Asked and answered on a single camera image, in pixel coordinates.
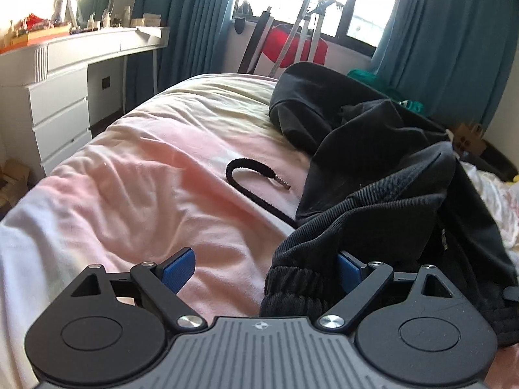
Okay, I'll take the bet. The black hooded jacket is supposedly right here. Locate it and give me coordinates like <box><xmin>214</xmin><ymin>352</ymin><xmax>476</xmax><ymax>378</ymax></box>
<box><xmin>259</xmin><ymin>62</ymin><xmax>518</xmax><ymax>346</ymax></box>

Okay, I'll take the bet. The green clothes pile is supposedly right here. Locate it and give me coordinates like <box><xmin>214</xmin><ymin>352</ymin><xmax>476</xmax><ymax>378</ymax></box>
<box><xmin>347</xmin><ymin>68</ymin><xmax>425</xmax><ymax>115</ymax></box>

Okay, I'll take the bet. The brown paper bag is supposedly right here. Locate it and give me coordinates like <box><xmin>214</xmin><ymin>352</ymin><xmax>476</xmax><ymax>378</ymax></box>
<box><xmin>452</xmin><ymin>123</ymin><xmax>487</xmax><ymax>156</ymax></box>

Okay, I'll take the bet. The white dressing desk with drawers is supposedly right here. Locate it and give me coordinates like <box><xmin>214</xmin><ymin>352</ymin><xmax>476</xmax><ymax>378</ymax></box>
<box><xmin>1</xmin><ymin>26</ymin><xmax>170</xmax><ymax>182</ymax></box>

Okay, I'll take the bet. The black leaning pole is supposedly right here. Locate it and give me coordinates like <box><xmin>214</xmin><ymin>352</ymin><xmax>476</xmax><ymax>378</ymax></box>
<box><xmin>237</xmin><ymin>6</ymin><xmax>273</xmax><ymax>75</ymax></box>

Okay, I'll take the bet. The red cloth on rack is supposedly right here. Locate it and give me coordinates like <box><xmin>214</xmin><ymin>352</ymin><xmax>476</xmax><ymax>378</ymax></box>
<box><xmin>262</xmin><ymin>25</ymin><xmax>328</xmax><ymax>68</ymax></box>

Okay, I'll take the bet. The teal curtain right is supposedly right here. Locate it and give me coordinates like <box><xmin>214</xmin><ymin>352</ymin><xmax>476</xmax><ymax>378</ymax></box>
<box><xmin>371</xmin><ymin>0</ymin><xmax>518</xmax><ymax>127</ymax></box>

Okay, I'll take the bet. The teal curtain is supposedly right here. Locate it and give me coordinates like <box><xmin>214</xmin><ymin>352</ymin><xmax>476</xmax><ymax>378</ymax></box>
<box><xmin>126</xmin><ymin>0</ymin><xmax>234</xmax><ymax>110</ymax></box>
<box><xmin>371</xmin><ymin>0</ymin><xmax>518</xmax><ymax>127</ymax></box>

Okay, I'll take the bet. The metal drying rack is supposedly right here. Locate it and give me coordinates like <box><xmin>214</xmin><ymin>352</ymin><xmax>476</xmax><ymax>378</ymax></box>
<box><xmin>268</xmin><ymin>0</ymin><xmax>345</xmax><ymax>77</ymax></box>

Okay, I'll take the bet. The orange box on desk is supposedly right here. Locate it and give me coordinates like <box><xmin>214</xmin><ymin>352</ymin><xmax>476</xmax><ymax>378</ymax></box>
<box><xmin>11</xmin><ymin>24</ymin><xmax>70</xmax><ymax>47</ymax></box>

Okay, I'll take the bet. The teal curtain left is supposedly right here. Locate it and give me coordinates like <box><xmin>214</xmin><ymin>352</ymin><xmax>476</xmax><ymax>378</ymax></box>
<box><xmin>126</xmin><ymin>0</ymin><xmax>234</xmax><ymax>110</ymax></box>

